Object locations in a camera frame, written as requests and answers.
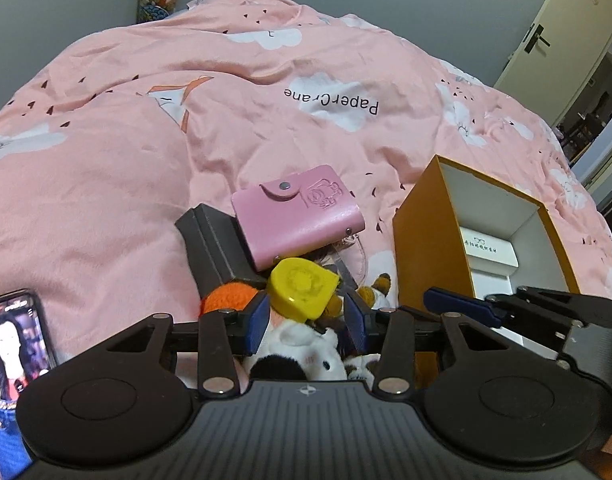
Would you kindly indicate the yellow tape measure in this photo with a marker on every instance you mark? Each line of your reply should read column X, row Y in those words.
column 301, row 285

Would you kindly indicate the brown and white plush toy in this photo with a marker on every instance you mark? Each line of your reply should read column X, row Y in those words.
column 375, row 290

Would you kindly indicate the pink printed blanket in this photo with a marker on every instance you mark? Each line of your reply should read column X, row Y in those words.
column 136, row 125

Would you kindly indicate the pink card wallet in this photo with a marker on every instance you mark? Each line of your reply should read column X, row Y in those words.
column 296, row 220

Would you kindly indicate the black and white cow plush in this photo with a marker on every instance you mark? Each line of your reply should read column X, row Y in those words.
column 296, row 340

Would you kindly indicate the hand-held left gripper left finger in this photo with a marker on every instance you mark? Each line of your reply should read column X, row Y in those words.
column 256, row 322

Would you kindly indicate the orange cardboard box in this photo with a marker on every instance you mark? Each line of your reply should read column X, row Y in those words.
column 426, row 240

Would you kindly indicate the black box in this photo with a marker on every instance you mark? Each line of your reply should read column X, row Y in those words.
column 211, row 245

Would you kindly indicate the cream door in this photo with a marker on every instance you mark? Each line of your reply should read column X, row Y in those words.
column 561, row 20

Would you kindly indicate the smartphone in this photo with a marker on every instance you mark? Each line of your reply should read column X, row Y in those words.
column 16, row 360

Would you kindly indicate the white glasses box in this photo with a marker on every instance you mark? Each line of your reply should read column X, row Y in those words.
column 488, row 255

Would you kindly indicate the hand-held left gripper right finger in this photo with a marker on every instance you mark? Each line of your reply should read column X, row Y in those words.
column 355, row 322

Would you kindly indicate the orange knit ball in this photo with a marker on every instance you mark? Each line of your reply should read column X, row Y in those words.
column 228, row 297

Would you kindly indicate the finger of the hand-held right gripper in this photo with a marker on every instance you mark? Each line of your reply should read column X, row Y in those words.
column 461, row 305

